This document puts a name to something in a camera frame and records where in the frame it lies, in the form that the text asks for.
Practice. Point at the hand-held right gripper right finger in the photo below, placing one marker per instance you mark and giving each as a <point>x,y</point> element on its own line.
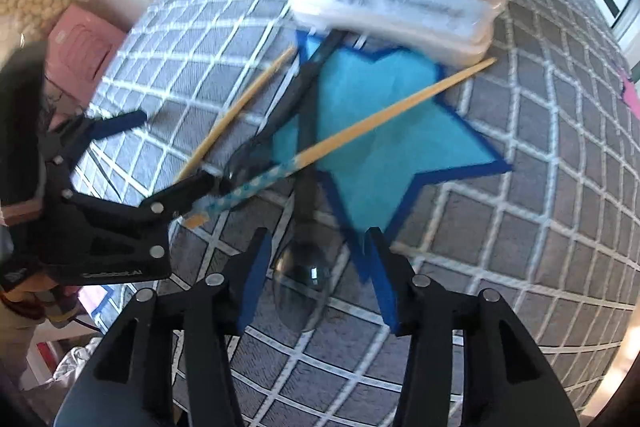
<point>385,282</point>

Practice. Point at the pink plastic stool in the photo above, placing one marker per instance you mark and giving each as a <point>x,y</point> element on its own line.
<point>85,42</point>

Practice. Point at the crumpled clear plastic bag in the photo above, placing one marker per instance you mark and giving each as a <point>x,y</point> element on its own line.
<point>72,364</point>

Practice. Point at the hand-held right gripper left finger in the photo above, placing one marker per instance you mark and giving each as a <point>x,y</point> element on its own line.
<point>252,277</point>

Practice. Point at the grey checked tablecloth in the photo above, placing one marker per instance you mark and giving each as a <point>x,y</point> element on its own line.
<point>525,207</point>

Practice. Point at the blue dotted wooden chopstick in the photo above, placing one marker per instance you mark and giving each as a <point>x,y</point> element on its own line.
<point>400,108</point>

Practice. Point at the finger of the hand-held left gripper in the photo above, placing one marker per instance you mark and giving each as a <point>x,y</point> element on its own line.
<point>122,123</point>
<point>192,189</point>

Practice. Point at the dark clear plastic spoon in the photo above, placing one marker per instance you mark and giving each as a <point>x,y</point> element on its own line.
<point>243,159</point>
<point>300,292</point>

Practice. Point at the person's left forearm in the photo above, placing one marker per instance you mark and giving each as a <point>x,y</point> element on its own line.
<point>35,302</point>

